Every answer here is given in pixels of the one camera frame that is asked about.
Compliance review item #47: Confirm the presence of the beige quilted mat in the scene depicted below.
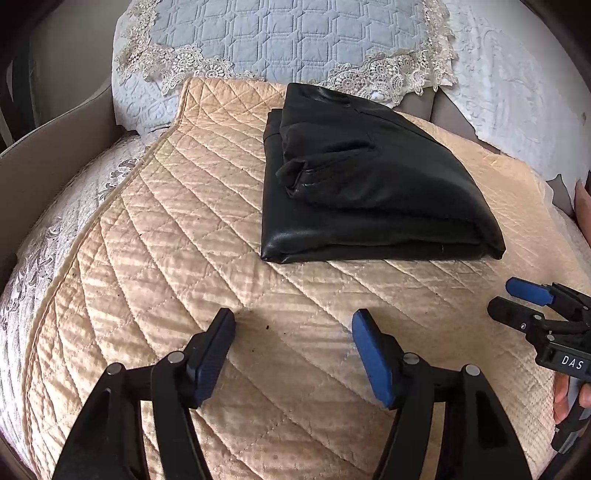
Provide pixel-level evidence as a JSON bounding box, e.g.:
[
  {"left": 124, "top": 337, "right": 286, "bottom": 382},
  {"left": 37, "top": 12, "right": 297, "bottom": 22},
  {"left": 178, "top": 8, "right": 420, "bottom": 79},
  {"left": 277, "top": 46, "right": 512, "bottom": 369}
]
[{"left": 23, "top": 76, "right": 573, "bottom": 480}]

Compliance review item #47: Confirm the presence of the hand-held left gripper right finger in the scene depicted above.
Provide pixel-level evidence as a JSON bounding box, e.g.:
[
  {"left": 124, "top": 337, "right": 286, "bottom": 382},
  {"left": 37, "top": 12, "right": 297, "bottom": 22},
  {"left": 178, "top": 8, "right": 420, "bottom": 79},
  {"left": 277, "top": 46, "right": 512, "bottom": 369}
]
[{"left": 352, "top": 309, "right": 534, "bottom": 480}]

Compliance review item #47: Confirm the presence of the pink cushion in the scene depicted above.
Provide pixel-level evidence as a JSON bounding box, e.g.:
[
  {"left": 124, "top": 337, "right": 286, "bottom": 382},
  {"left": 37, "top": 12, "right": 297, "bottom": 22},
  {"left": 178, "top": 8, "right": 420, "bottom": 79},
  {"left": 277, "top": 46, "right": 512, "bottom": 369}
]
[{"left": 574, "top": 180, "right": 591, "bottom": 232}]

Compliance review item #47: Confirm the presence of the white embossed sofa cover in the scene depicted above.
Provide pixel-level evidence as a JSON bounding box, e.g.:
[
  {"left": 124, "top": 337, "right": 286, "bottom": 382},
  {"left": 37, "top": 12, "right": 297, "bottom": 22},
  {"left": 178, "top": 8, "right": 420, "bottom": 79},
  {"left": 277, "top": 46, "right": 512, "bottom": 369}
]
[{"left": 111, "top": 0, "right": 583, "bottom": 181}]

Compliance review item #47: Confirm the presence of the blue quilted lace-trimmed cover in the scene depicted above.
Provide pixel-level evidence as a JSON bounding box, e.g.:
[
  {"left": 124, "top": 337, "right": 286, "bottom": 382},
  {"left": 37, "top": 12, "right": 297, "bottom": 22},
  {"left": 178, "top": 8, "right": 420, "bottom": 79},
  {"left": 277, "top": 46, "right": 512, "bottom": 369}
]
[{"left": 113, "top": 0, "right": 458, "bottom": 97}]

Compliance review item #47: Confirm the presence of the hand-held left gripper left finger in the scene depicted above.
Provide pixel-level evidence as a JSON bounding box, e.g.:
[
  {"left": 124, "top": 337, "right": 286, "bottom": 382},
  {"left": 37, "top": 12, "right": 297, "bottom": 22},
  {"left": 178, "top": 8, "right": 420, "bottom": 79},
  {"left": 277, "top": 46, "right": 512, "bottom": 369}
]
[{"left": 58, "top": 308, "right": 236, "bottom": 480}]

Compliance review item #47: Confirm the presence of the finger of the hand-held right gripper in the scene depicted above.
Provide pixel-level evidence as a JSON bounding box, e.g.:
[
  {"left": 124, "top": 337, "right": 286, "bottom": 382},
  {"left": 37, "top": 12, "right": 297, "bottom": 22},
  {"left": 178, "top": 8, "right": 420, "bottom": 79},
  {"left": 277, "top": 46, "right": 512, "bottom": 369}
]
[
  {"left": 505, "top": 277, "right": 583, "bottom": 310},
  {"left": 488, "top": 296, "right": 555, "bottom": 337}
]

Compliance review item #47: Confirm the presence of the black leather jacket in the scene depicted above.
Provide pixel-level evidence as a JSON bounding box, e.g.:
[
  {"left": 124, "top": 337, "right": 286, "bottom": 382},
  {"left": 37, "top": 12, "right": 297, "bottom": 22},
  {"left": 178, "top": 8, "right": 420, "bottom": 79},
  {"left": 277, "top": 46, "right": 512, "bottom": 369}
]
[{"left": 260, "top": 82, "right": 506, "bottom": 265}]

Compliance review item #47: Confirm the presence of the dark wooden chair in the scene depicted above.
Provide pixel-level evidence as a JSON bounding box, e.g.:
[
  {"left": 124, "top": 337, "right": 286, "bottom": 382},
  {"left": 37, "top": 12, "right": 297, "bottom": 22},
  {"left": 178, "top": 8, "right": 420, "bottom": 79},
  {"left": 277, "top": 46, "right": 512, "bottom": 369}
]
[{"left": 0, "top": 28, "right": 42, "bottom": 148}]

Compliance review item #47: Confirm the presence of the cream floral embroidered seat cover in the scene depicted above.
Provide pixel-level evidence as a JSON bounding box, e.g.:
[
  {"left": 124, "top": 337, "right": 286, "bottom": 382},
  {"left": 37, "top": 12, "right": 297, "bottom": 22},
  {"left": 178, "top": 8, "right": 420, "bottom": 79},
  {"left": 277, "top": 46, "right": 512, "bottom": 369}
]
[{"left": 0, "top": 134, "right": 158, "bottom": 467}]

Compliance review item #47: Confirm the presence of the person's right hand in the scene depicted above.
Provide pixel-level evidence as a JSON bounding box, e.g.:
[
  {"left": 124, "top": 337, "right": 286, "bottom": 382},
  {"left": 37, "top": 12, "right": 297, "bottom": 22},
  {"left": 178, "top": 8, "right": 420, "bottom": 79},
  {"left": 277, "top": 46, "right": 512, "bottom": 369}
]
[{"left": 553, "top": 373, "right": 574, "bottom": 424}]

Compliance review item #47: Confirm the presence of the grey-beige sofa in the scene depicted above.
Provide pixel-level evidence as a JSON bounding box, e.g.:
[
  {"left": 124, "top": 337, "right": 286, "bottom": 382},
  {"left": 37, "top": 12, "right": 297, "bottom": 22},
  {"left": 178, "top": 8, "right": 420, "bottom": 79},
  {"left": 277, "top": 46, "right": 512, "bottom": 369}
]
[{"left": 0, "top": 78, "right": 573, "bottom": 278}]

